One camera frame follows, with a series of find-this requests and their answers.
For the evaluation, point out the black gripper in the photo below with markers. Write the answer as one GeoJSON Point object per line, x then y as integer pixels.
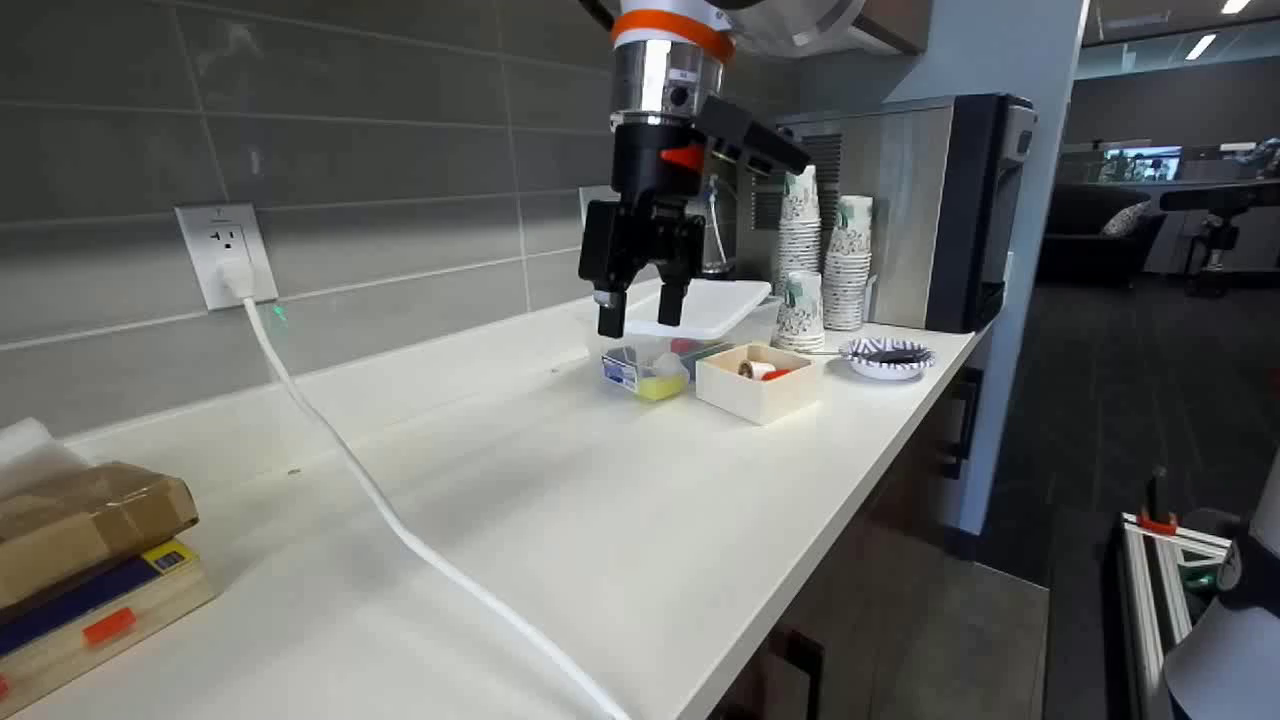
{"type": "Point", "coordinates": [652, 202]}

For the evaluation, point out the small paper cup stack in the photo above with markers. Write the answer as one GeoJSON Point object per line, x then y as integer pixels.
{"type": "Point", "coordinates": [800, 323]}

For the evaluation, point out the tall paper cup stack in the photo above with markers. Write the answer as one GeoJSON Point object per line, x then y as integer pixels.
{"type": "Point", "coordinates": [800, 221]}

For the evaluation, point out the patterned paper cup stack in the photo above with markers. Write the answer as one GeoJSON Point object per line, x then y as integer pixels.
{"type": "Point", "coordinates": [850, 264]}

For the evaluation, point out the blue toy piece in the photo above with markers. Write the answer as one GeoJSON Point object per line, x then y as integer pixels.
{"type": "Point", "coordinates": [619, 371]}

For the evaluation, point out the clear plastic container white lid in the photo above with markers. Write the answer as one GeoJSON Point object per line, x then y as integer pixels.
{"type": "Point", "coordinates": [720, 307]}

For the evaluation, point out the red item in wooden box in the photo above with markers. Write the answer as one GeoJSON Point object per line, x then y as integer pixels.
{"type": "Point", "coordinates": [771, 375]}

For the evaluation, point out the white tray with packets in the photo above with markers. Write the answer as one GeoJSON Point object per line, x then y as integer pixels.
{"type": "Point", "coordinates": [763, 395]}

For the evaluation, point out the dark coffee grounds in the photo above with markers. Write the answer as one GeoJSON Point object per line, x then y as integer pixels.
{"type": "Point", "coordinates": [891, 355]}

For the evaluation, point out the dark wood lower cabinet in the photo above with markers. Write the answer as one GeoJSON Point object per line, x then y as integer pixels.
{"type": "Point", "coordinates": [921, 493]}

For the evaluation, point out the black tall cabinet panel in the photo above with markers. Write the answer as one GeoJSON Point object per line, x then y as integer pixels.
{"type": "Point", "coordinates": [974, 226]}

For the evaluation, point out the black office chair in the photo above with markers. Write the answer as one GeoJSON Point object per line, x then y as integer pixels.
{"type": "Point", "coordinates": [1086, 247]}

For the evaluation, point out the computer monitor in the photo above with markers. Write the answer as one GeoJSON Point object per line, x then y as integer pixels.
{"type": "Point", "coordinates": [1142, 160]}

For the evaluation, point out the dark office desk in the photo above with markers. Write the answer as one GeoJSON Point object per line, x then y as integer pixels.
{"type": "Point", "coordinates": [1221, 198]}

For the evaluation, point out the brown cardboard box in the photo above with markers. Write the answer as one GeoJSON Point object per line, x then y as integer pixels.
{"type": "Point", "coordinates": [83, 527]}

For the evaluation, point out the ceiling light strip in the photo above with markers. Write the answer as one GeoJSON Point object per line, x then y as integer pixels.
{"type": "Point", "coordinates": [1232, 7]}
{"type": "Point", "coordinates": [1201, 44]}

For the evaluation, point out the blue yellow book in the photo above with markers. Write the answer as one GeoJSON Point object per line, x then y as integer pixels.
{"type": "Point", "coordinates": [83, 602]}

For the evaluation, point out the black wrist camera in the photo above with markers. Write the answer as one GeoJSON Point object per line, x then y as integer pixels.
{"type": "Point", "coordinates": [753, 135]}

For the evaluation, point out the white wall outlet with plug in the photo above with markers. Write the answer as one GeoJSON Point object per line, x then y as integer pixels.
{"type": "Point", "coordinates": [227, 247]}

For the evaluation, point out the aluminium frame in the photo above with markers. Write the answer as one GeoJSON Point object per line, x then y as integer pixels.
{"type": "Point", "coordinates": [1142, 615]}

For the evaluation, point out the white rounded pedestal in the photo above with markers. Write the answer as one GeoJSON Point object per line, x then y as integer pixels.
{"type": "Point", "coordinates": [1232, 667]}

